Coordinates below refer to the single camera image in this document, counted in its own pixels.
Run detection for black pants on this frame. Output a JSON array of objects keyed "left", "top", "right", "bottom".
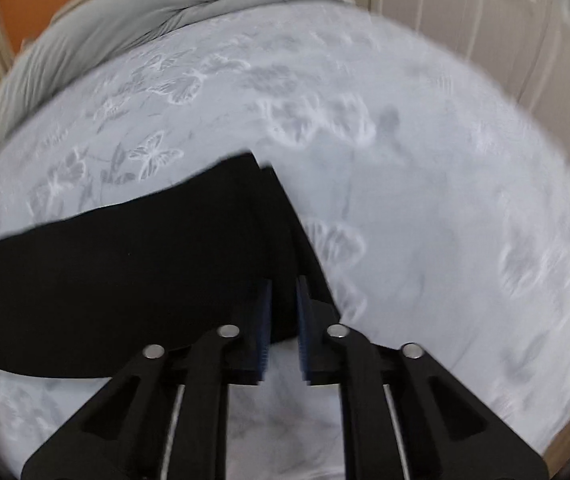
[{"left": 0, "top": 153, "right": 332, "bottom": 378}]

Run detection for grey duvet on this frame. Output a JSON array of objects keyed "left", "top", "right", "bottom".
[{"left": 0, "top": 0, "right": 346, "bottom": 181}]

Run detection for bed with butterfly sheet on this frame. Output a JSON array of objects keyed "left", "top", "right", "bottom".
[{"left": 0, "top": 2, "right": 570, "bottom": 453}]

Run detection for white wardrobe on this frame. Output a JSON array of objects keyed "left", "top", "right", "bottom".
[{"left": 352, "top": 0, "right": 570, "bottom": 196}]

